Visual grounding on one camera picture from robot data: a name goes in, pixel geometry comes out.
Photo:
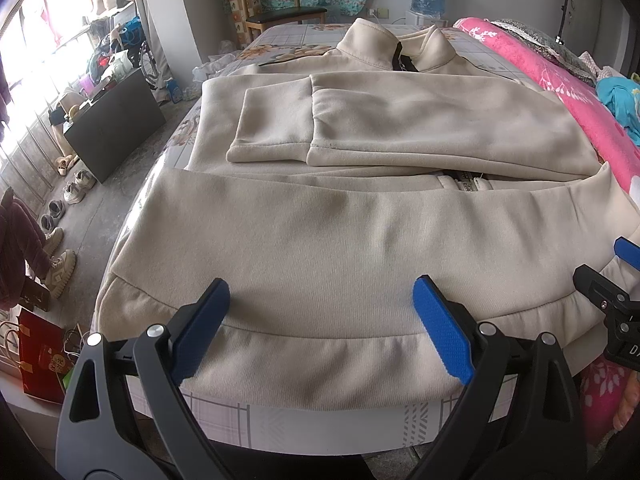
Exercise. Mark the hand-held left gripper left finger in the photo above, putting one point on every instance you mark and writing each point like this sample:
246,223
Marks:
200,330

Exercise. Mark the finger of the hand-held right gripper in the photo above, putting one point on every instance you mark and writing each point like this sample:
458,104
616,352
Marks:
612,292
627,248

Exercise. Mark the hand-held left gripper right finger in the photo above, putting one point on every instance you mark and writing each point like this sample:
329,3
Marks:
445,330

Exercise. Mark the beige zip jacket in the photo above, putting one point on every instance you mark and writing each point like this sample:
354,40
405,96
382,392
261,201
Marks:
325,240

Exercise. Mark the bed with printed sheet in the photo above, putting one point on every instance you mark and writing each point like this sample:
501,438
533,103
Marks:
300,427

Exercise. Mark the turquoise cloth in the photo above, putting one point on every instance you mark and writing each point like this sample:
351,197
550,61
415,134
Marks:
617,97

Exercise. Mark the red gift bag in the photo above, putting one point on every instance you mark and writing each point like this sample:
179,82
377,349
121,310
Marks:
40,360

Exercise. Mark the pink floral blanket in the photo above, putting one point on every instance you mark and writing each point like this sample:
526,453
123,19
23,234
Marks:
560,90

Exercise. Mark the white sneaker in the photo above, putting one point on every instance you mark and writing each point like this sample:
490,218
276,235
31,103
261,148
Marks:
72,193
84,179

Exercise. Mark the grey shoe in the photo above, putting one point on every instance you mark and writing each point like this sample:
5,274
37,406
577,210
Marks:
47,221
56,207

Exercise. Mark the beige slippers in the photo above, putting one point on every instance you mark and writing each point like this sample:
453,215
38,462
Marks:
65,164

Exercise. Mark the black cabinet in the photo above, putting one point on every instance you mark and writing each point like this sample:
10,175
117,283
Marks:
117,125

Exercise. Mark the grey lace cloth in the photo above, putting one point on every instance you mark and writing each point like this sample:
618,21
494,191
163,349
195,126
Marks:
545,40

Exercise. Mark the white plastic bags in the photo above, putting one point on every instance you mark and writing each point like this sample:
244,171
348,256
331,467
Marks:
210,67

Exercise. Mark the pink plastic cup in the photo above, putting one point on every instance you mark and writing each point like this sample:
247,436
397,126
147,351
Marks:
86,83

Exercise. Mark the black spoked wheel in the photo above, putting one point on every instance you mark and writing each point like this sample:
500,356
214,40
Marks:
150,62

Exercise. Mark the white water dispenser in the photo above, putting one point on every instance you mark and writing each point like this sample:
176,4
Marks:
417,19

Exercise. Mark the patterned wooden shelf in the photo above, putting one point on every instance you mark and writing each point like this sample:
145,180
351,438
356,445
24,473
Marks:
232,5

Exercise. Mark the wooden chair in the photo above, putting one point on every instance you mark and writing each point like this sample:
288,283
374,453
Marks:
285,14

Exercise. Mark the wall socket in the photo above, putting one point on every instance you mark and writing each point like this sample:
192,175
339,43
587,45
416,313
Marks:
379,12

